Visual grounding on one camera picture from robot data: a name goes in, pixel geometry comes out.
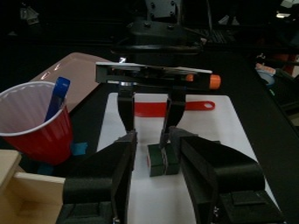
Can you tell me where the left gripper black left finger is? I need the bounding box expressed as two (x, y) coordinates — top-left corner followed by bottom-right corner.
(56, 130), (137, 224)

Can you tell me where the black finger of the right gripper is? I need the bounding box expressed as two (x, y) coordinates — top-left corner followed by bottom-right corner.
(157, 87), (189, 148)
(116, 83), (136, 134)

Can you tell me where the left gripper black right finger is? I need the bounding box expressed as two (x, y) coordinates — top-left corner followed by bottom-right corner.
(168, 126), (287, 224)

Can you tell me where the green toy sushi piece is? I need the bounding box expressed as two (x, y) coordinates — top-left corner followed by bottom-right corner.
(145, 143), (168, 178)

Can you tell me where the red toy knife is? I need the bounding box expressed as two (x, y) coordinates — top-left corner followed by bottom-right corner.
(133, 100), (216, 118)

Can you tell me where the pink plate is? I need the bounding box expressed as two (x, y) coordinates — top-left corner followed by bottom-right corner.
(30, 52), (114, 113)

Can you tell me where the blue tape piece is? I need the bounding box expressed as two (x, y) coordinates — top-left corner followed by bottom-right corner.
(70, 142), (89, 157)
(36, 162), (56, 177)

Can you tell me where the orange and black cylinder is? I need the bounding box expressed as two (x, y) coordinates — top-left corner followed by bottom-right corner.
(184, 73), (221, 90)

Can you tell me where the black keyboard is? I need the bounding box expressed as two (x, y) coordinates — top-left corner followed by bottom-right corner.
(192, 27), (236, 46)

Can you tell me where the blue plastic stick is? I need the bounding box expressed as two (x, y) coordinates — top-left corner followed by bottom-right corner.
(44, 76), (72, 123)

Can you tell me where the red plastic cup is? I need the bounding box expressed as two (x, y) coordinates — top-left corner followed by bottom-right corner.
(0, 80), (74, 166)

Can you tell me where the light wooden box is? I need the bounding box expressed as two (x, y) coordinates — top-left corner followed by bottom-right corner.
(0, 149), (66, 224)

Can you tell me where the white and blue round object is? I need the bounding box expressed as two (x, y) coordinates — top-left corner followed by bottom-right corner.
(255, 62), (277, 88)

